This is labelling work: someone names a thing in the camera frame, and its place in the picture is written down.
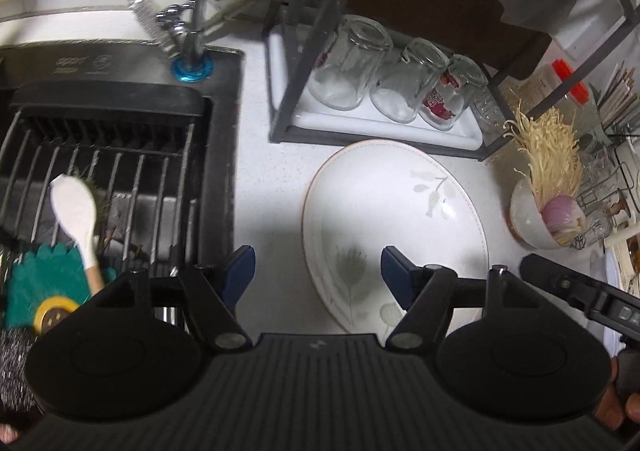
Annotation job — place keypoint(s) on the grey ceramic bowl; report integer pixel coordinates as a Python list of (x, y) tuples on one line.
[(527, 226)]

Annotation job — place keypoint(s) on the cut crystal glass cup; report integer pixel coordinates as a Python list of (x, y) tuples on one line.
[(596, 228)]

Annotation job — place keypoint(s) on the enoki mushroom bunch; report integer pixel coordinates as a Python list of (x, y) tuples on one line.
[(550, 156)]

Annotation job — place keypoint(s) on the brown wooden cutting board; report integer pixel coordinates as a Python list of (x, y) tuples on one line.
[(425, 1)]

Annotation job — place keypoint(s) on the black kitchen sink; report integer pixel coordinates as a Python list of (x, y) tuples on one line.
[(230, 131)]

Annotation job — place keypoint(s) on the white leaf-print plate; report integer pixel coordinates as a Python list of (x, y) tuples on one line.
[(390, 211)]

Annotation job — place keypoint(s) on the black sink drain rack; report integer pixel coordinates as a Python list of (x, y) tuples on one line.
[(100, 101)]

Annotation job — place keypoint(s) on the halved red onion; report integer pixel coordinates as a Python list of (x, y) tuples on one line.
[(560, 213)]

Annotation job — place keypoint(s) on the small cut crystal glass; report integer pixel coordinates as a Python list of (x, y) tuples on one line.
[(489, 111)]

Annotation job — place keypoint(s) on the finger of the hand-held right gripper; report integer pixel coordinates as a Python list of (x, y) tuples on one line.
[(565, 283)]

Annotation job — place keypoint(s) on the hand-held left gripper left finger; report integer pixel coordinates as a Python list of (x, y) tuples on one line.
[(242, 265)]

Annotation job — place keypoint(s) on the red-print drinking glass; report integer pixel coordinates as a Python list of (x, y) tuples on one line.
[(445, 96)]

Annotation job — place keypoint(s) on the steel wool scrubber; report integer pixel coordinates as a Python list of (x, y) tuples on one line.
[(15, 366)]

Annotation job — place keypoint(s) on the plastic jar with red lid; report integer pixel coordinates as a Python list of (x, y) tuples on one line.
[(570, 81)]

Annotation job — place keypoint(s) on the bottle brush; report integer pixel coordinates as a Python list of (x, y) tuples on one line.
[(145, 13)]

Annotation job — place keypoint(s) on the white rice paddle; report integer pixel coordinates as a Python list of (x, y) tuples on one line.
[(72, 206)]

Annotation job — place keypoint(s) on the chrome faucet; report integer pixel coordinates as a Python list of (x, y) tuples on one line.
[(192, 41)]

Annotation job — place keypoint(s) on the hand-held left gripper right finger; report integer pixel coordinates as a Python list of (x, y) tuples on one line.
[(395, 267)]

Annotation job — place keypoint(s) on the white drain tray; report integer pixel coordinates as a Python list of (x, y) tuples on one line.
[(350, 123)]

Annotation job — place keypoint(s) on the person's right hand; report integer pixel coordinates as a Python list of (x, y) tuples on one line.
[(617, 406)]

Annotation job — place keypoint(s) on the bundle of chopsticks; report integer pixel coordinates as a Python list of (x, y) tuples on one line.
[(617, 96)]

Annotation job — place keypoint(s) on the clear drinking glass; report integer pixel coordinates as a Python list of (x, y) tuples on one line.
[(350, 61), (407, 81)]

